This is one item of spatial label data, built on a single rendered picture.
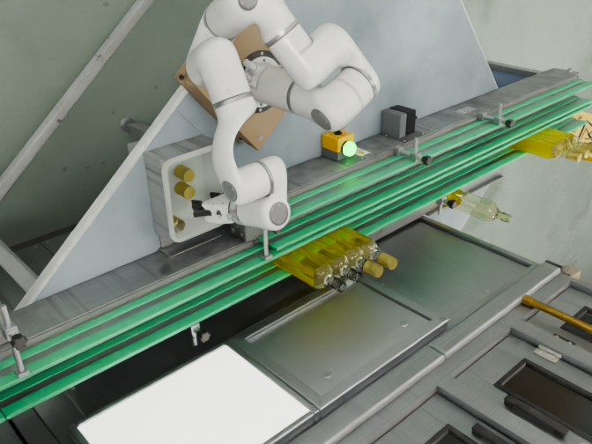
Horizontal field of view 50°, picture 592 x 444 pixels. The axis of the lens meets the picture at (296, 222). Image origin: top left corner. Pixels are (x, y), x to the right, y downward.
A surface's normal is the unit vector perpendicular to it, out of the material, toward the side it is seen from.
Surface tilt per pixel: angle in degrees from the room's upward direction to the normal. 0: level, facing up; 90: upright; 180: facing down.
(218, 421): 90
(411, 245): 90
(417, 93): 0
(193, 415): 90
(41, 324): 90
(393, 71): 0
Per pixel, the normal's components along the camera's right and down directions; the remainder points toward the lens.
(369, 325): -0.03, -0.88
